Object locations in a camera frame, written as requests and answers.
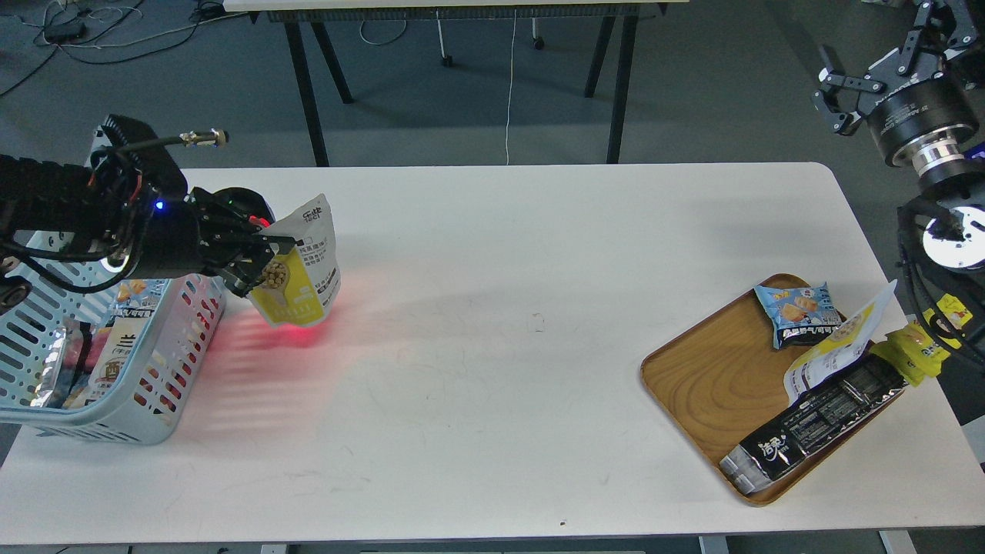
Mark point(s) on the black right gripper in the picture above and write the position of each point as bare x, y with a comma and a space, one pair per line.
919, 124

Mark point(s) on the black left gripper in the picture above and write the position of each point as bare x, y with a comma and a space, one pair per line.
173, 245

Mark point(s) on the yellow white nut pouch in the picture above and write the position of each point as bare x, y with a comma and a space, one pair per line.
299, 286

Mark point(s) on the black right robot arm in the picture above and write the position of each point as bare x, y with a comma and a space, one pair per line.
940, 237

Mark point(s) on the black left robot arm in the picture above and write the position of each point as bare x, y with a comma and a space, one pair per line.
129, 214

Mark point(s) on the light blue plastic basket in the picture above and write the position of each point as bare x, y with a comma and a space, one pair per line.
145, 402

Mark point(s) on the snacks inside basket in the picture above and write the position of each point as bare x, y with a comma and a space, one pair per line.
85, 359

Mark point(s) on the blue snack packet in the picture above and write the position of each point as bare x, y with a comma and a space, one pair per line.
799, 316

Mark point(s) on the yellow white snack pouch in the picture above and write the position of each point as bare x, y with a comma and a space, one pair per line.
845, 345

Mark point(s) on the yellow cartoon snack packet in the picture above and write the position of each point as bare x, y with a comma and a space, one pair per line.
918, 349

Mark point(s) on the black long snack package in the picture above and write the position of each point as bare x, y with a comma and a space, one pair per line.
803, 430

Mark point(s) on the black barcode scanner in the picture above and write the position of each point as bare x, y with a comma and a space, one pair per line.
247, 205

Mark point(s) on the black leg background table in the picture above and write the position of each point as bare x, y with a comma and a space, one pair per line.
292, 14

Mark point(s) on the wooden tray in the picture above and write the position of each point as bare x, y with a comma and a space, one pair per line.
722, 379

